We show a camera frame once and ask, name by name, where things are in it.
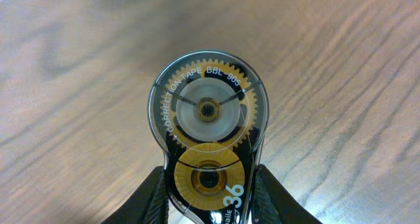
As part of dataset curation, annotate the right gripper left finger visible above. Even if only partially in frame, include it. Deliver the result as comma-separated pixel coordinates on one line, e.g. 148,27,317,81
102,166,169,224

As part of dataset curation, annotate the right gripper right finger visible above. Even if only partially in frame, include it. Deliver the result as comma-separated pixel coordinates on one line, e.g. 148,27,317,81
251,164,322,224

